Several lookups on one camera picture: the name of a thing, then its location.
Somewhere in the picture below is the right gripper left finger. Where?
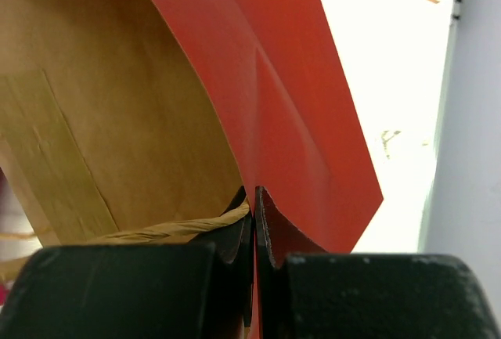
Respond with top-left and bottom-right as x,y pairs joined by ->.
1,189 -> 253,338

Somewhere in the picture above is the red paper bag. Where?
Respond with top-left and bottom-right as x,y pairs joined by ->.
1,0 -> 382,337

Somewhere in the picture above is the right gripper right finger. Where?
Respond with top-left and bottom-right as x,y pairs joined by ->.
254,187 -> 500,338

